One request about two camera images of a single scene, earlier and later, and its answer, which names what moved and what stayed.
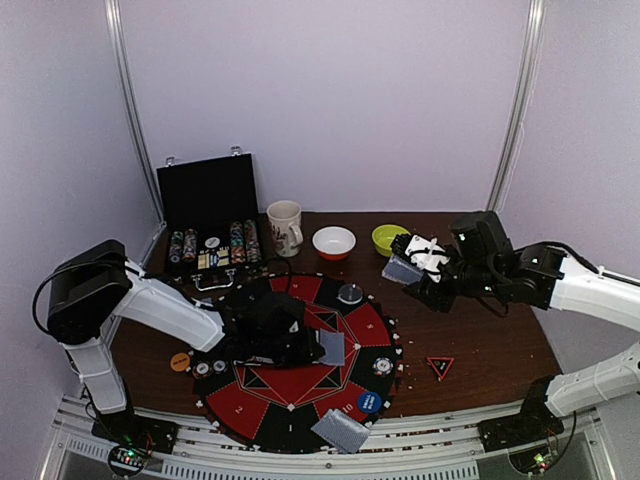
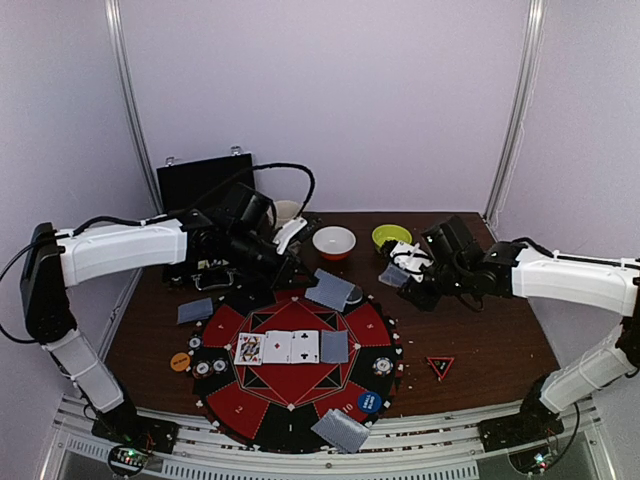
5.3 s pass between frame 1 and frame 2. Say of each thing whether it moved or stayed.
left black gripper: moved
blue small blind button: stayed
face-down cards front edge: stayed
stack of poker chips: stayed
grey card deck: moved
